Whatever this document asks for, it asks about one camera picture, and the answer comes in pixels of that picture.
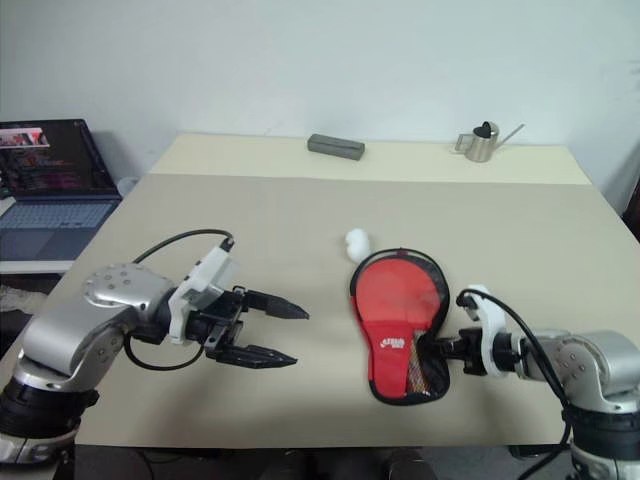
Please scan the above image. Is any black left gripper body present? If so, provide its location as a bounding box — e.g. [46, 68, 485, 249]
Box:
[187, 284, 251, 361]

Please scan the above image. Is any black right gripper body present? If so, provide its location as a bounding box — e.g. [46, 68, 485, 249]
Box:
[432, 327, 484, 374]

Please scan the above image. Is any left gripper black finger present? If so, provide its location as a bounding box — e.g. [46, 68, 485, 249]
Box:
[244, 289, 310, 321]
[219, 343, 300, 370]

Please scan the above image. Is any red and black paddle case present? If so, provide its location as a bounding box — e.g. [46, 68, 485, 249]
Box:
[348, 245, 453, 405]

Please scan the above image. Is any red table tennis paddle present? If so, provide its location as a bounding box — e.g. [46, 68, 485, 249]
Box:
[353, 254, 448, 396]

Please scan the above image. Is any white snowman plush keychain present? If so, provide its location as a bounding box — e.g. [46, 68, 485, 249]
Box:
[343, 228, 374, 261]

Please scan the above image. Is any beige table mat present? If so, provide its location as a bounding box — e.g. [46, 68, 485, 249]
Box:
[67, 172, 640, 447]

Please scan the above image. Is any black table base bar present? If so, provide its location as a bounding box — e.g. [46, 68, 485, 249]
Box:
[509, 443, 574, 460]

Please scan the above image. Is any grey rectangular box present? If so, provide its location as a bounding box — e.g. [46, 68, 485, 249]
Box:
[307, 133, 366, 161]

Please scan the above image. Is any silver metal watering can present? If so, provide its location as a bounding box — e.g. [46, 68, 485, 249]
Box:
[453, 121, 526, 164]

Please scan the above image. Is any open grey laptop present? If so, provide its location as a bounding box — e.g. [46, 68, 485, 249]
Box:
[0, 118, 123, 261]

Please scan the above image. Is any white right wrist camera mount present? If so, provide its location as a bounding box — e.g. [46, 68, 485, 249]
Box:
[457, 283, 516, 377]

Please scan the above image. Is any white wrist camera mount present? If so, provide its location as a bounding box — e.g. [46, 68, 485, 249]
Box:
[167, 243, 237, 347]
[457, 283, 516, 377]

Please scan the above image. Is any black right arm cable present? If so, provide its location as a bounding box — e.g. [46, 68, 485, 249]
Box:
[458, 288, 576, 474]

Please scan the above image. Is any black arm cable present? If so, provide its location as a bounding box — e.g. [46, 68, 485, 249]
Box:
[458, 288, 576, 474]
[124, 228, 237, 370]

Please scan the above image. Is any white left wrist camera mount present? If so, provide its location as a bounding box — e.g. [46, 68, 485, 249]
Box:
[167, 243, 237, 347]

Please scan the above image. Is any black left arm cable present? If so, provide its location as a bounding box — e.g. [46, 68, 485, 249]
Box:
[124, 228, 237, 370]

